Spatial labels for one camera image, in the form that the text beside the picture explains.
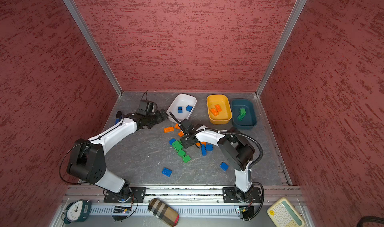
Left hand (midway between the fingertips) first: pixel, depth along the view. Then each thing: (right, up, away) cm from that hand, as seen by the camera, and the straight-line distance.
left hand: (163, 120), depth 90 cm
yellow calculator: (+61, -41, -22) cm, 77 cm away
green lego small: (+54, +6, +13) cm, 56 cm away
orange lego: (+37, +7, +20) cm, 43 cm away
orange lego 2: (+34, +5, +17) cm, 38 cm away
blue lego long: (+25, -18, -3) cm, 31 cm away
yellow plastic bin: (+40, +1, +16) cm, 43 cm away
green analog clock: (-33, -39, -23) cm, 56 cm away
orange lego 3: (+2, -7, +8) cm, 11 cm away
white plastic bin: (+9, +14, +23) cm, 29 cm away
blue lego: (+15, +7, +19) cm, 26 cm away
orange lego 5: (+10, -10, +7) cm, 16 cm away
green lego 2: (+12, -19, -3) cm, 23 cm away
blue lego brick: (+9, +6, +16) cm, 19 cm away
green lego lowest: (+15, -22, -4) cm, 27 cm away
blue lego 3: (+37, -26, -6) cm, 45 cm away
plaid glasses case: (+5, -40, -23) cm, 46 cm away
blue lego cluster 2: (+29, -16, -1) cm, 33 cm away
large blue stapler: (-34, +2, +12) cm, 36 cm away
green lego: (+53, +2, +14) cm, 54 cm away
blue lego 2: (+4, -27, -10) cm, 29 cm away
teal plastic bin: (+59, -1, +14) cm, 60 cm away
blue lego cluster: (+5, -14, +4) cm, 15 cm away
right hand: (+15, -16, +2) cm, 22 cm away
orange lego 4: (+7, -5, +10) cm, 14 cm away
